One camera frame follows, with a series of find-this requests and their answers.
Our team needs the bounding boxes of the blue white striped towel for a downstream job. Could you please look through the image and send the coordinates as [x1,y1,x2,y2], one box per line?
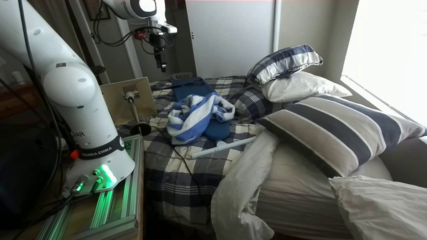
[166,92,236,146]

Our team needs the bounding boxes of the framed picture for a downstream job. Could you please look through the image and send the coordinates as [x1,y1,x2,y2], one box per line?
[83,0,111,21]

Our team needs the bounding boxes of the white slanted stand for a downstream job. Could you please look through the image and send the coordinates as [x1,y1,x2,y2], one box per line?
[68,0,144,85]

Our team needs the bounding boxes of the white cabinet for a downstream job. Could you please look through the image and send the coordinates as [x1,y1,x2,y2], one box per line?
[185,0,276,79]

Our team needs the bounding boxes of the blue plaid pillow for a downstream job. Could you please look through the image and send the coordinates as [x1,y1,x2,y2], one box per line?
[246,44,324,86]
[230,85,300,124]

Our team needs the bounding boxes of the white rod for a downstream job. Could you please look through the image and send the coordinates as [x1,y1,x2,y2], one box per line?
[191,136,258,159]

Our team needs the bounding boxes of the blue plaid duvet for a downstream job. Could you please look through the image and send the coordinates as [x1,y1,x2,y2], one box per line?
[143,76,261,231]

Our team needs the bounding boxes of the white pillow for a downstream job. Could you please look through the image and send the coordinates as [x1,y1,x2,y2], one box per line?
[261,71,353,103]
[328,175,427,240]

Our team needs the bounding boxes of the white bed sheet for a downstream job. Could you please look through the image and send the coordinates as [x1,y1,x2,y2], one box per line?
[210,128,281,240]

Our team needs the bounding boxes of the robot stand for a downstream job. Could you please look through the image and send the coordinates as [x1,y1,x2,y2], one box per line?
[0,134,144,240]

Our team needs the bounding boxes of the large striped pillow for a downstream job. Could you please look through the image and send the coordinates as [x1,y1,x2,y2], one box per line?
[256,94,427,178]

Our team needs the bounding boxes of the mattress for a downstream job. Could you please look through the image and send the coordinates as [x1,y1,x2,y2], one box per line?
[256,143,393,240]

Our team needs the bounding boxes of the window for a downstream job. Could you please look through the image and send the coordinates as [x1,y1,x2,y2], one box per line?
[341,0,427,128]

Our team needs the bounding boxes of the black cable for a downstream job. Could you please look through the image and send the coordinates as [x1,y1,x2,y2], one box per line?
[149,125,204,201]

